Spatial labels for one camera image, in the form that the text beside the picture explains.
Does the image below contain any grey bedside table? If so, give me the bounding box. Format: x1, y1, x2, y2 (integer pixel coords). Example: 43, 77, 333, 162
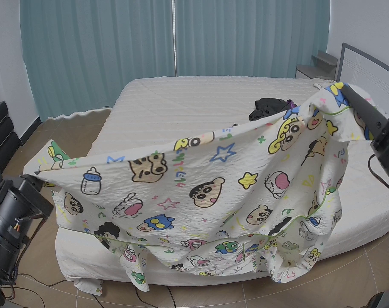
295, 51, 338, 81

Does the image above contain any black garment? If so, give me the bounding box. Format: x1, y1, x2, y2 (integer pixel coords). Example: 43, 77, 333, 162
248, 98, 294, 123

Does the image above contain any blue-green curtain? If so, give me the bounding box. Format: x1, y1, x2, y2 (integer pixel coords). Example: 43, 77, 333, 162
19, 0, 176, 121
175, 0, 330, 80

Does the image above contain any white printed pyjama top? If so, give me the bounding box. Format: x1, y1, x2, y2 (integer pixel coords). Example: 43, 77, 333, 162
22, 81, 376, 293

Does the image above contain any black cable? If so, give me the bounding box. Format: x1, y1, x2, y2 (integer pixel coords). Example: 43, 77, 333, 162
368, 154, 389, 194
2, 273, 68, 308
166, 286, 182, 308
135, 286, 150, 308

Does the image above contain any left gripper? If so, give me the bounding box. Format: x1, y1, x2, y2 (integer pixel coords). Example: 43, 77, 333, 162
3, 175, 54, 236

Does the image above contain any black chest of drawers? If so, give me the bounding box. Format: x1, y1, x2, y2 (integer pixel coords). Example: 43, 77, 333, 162
0, 101, 22, 172

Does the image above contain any bed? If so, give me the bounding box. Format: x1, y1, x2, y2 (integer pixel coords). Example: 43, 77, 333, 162
55, 42, 389, 296

